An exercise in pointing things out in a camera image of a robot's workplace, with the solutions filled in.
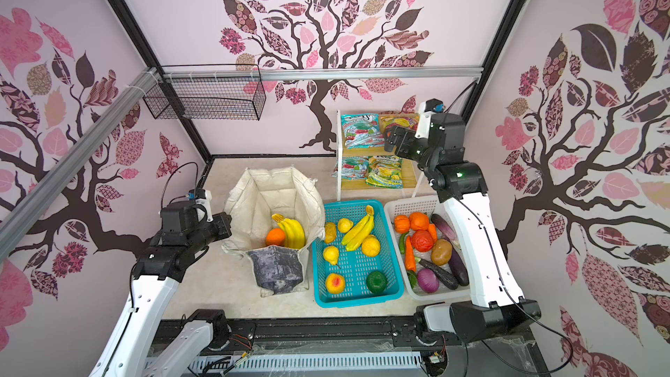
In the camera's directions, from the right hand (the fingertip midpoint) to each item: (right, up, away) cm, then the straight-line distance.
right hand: (403, 130), depth 67 cm
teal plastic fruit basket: (-11, -42, +21) cm, 48 cm away
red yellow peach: (-18, -45, +12) cm, 50 cm away
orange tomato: (+11, -28, +24) cm, 39 cm away
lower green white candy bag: (-12, -9, +25) cm, 29 cm away
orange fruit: (-39, -32, +19) cm, 54 cm away
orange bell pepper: (+5, -29, +23) cm, 37 cm away
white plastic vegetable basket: (+13, -40, +19) cm, 46 cm away
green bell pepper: (-6, -45, +12) cm, 47 cm away
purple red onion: (+10, -45, +12) cm, 47 cm away
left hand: (-49, -25, +8) cm, 56 cm away
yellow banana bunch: (-12, -34, +23) cm, 43 cm away
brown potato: (+16, -37, +16) cm, 43 cm away
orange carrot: (+6, -40, +16) cm, 44 cm away
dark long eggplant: (+17, -44, +13) cm, 49 cm away
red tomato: (+11, -34, +19) cm, 40 cm away
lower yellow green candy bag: (-1, -10, +23) cm, 25 cm away
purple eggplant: (+22, -41, +17) cm, 50 cm away
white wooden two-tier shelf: (+9, -13, +25) cm, 30 cm away
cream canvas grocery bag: (-45, -20, +19) cm, 53 cm away
